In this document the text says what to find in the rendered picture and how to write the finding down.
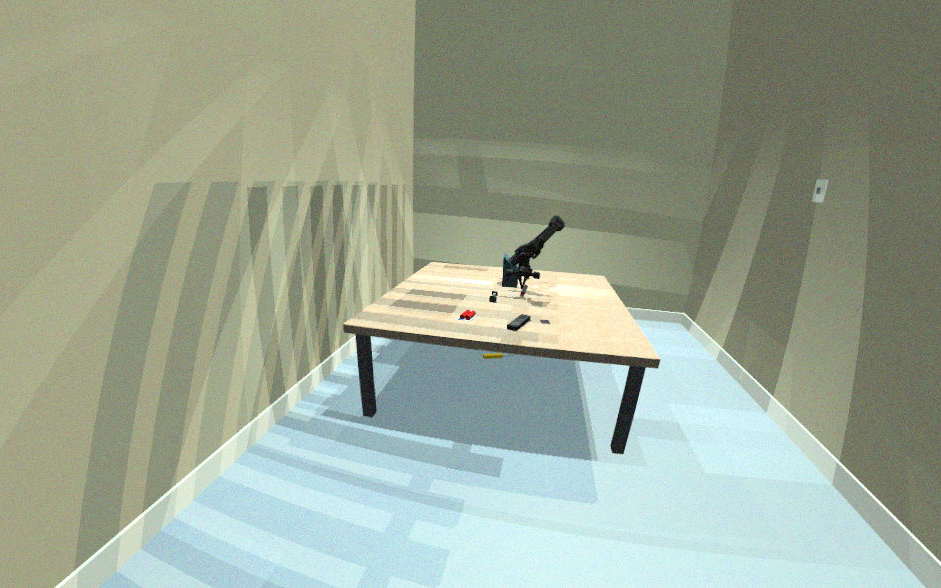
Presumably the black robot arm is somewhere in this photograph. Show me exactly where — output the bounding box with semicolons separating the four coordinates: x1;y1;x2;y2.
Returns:
508;216;565;277

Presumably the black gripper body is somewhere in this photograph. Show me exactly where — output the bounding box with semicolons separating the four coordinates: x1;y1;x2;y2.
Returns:
506;262;540;279

